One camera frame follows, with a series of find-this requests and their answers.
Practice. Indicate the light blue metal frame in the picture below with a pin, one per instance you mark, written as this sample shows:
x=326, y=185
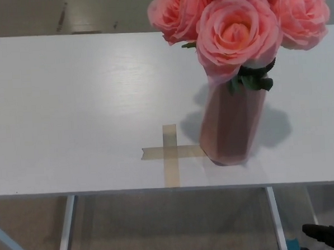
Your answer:
x=11, y=245

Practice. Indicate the pink faceted ceramic vase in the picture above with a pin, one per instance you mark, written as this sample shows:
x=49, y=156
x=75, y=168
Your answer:
x=231, y=127

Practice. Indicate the blue floor tape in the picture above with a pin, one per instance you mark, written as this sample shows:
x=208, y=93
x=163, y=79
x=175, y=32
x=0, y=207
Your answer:
x=293, y=245

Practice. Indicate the pink rose bouquet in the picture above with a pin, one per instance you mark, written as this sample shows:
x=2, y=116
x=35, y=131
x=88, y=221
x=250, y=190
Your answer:
x=235, y=31

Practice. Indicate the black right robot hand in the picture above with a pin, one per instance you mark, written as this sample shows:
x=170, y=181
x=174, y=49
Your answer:
x=329, y=235

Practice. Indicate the thin white table leg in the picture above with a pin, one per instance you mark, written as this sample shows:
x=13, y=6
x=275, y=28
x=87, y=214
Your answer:
x=312, y=204

